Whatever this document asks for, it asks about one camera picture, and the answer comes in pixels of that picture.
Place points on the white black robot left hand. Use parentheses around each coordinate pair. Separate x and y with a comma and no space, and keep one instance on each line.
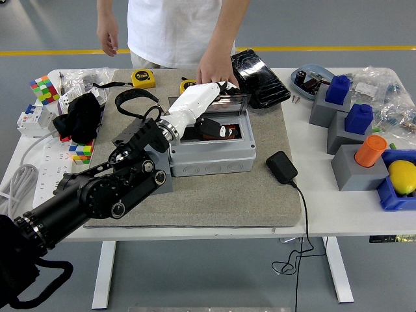
(195,100)

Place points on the person's left hand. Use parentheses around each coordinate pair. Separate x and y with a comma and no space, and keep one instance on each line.
(214,70)

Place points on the person's right hand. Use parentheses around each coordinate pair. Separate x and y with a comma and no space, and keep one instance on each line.
(107,35)

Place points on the grey electrical box with lid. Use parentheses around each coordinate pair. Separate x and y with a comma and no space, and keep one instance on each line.
(211,156)

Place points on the person's left forearm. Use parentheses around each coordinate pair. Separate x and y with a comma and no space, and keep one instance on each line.
(227,29)

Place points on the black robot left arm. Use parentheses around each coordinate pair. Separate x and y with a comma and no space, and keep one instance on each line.
(97,195)

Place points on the person's right forearm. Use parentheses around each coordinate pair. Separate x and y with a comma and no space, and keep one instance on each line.
(112,9)

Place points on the yellow tape measure chrome face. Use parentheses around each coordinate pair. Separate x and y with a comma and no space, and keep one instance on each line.
(186,87)

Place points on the clear plastic bag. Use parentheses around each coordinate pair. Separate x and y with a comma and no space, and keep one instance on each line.
(97,74)

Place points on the black glossy case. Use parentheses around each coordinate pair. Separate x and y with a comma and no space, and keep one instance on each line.
(263,81)

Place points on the person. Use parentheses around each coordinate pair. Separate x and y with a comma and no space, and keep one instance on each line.
(175,29)

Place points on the silver pen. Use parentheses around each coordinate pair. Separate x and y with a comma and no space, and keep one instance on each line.
(60,83)

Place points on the small white breaker modules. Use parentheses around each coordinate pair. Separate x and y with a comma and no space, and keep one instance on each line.
(70,96)

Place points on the large colourful puzzle cube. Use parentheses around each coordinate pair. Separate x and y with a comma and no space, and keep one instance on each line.
(44,89)

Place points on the black capacitor cylinder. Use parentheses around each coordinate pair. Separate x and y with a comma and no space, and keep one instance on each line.
(300,76)

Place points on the grey block with round hole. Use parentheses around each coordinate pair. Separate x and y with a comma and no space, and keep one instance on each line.
(165,185)

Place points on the black cloth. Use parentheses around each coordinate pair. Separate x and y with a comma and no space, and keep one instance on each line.
(78,120)

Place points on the blue-grey oval tray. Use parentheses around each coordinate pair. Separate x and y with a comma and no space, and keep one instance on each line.
(312,69)

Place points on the brown component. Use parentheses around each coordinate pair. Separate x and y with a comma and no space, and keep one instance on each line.
(311,85)

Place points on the grey-brown mat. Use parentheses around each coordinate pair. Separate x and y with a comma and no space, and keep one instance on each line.
(227,201)

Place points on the black power adapter plug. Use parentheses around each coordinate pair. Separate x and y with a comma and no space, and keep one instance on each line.
(281,167)

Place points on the grey block holder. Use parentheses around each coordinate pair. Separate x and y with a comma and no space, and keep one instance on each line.
(338,138)
(320,110)
(354,177)

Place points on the white circuit breaker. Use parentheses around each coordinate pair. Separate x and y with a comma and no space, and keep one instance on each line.
(32,122)

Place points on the small colourful puzzle cube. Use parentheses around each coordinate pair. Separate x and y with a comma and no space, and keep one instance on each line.
(81,154)

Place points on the blue bottle-shaped block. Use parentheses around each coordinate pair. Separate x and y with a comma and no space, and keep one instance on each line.
(338,89)
(357,118)

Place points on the white power strip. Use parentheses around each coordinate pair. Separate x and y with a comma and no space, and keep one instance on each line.
(48,169)

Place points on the clear bag of components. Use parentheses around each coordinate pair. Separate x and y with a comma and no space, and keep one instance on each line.
(399,113)
(373,84)

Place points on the small green cylinder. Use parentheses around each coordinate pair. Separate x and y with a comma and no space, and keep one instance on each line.
(394,146)

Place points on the white table leg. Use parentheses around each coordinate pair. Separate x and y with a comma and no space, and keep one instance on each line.
(339,273)
(104,276)

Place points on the yellow lemon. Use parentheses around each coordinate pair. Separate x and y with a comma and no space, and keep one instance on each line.
(403,177)

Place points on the blue plastic bin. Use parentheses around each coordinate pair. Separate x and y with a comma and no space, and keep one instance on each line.
(390,199)

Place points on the black table control panel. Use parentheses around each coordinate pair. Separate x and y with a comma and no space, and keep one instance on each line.
(390,239)

